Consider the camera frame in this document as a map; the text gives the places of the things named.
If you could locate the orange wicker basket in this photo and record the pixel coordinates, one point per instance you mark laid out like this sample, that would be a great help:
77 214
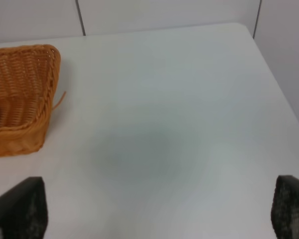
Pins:
28 81

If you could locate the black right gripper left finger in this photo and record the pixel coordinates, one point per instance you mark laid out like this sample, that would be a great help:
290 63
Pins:
23 210

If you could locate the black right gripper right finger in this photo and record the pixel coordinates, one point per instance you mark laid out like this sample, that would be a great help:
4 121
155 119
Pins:
285 208

